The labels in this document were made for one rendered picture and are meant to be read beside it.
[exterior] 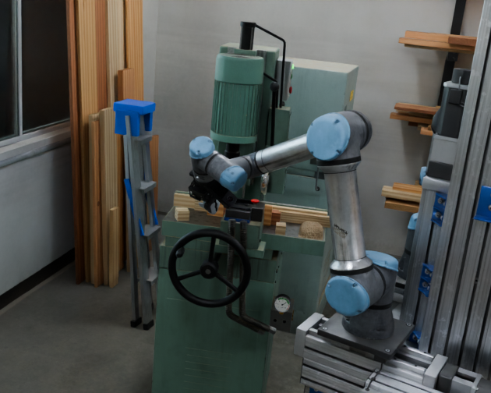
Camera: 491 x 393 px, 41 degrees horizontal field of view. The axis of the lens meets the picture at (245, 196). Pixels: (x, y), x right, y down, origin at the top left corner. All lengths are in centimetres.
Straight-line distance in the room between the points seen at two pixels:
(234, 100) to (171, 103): 268
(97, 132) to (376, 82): 197
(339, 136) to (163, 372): 139
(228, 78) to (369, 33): 238
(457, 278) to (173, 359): 119
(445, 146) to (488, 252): 33
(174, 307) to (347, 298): 97
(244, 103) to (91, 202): 170
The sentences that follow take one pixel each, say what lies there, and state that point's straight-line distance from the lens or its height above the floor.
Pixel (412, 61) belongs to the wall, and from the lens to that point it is 463.
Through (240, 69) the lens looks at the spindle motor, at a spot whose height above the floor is 147.
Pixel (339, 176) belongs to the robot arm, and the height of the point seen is 129.
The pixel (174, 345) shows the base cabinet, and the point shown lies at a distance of 264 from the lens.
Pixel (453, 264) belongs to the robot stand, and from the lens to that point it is 200.
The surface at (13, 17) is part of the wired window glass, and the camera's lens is 360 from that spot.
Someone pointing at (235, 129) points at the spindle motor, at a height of 125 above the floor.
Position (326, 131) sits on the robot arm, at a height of 141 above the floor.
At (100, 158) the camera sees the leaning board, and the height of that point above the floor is 77.
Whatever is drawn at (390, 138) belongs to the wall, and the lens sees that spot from 470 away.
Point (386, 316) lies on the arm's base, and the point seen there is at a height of 88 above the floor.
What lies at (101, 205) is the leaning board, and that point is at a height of 49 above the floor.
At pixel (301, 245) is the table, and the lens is 240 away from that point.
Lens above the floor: 172
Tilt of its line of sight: 17 degrees down
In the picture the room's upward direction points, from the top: 5 degrees clockwise
